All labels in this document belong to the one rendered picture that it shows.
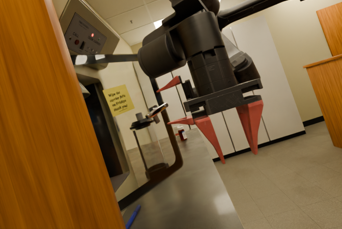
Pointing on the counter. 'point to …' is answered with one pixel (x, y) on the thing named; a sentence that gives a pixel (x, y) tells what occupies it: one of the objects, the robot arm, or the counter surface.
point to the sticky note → (118, 99)
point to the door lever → (156, 110)
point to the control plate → (82, 33)
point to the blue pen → (133, 217)
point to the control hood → (58, 2)
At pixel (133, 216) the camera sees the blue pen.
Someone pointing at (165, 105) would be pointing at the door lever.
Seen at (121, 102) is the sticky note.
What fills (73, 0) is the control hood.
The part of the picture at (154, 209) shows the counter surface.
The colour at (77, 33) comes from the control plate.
